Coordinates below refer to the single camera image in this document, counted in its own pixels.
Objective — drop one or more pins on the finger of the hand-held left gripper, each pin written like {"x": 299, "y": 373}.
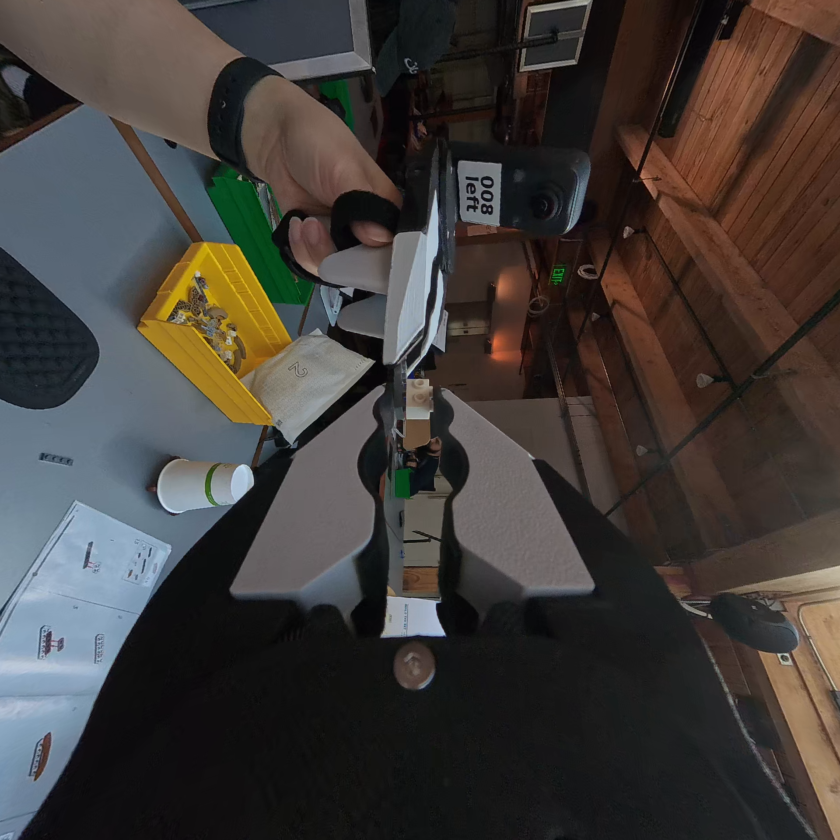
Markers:
{"x": 410, "y": 295}

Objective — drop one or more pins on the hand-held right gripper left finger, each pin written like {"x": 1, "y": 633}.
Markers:
{"x": 308, "y": 525}

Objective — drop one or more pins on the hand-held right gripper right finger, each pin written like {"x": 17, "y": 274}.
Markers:
{"x": 518, "y": 525}

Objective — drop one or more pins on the small pale lego bracket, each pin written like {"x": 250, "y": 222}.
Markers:
{"x": 420, "y": 397}

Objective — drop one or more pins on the person's left forearm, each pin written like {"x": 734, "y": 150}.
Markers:
{"x": 118, "y": 65}

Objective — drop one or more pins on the small grey holed lego plate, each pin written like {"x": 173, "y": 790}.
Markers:
{"x": 56, "y": 459}

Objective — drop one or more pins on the lego instruction booklet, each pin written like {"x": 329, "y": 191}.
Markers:
{"x": 65, "y": 623}

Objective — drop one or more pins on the person's left hand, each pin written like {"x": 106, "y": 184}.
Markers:
{"x": 302, "y": 151}

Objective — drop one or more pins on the green exit sign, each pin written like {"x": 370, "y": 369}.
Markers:
{"x": 558, "y": 275}

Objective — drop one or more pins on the white green striped paper cup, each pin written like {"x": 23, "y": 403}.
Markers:
{"x": 190, "y": 485}

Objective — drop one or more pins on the white paper bag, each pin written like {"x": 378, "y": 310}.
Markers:
{"x": 308, "y": 380}

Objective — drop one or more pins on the large green plastic bin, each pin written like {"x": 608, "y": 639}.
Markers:
{"x": 249, "y": 223}

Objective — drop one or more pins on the yellow plastic bin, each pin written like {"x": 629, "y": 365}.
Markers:
{"x": 190, "y": 367}

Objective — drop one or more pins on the small green plastic bin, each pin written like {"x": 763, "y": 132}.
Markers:
{"x": 336, "y": 105}

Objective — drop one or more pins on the black wrist band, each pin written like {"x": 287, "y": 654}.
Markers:
{"x": 229, "y": 111}

